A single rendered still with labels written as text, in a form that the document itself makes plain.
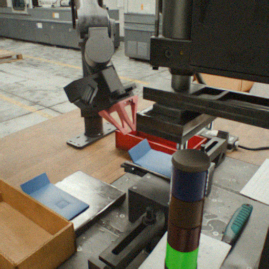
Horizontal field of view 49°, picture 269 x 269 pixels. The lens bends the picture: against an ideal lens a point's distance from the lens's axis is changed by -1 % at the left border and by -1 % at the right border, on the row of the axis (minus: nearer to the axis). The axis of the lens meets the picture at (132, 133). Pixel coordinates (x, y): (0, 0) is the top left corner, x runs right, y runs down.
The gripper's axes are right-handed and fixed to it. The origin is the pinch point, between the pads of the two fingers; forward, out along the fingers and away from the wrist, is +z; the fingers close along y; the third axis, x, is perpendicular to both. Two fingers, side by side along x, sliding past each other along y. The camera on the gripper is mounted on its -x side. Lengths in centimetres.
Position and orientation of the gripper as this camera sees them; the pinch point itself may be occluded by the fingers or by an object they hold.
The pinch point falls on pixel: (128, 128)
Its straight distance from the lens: 69.4
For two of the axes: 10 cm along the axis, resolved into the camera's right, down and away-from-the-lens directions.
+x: 6.2, -3.6, 7.0
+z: 4.1, 9.1, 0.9
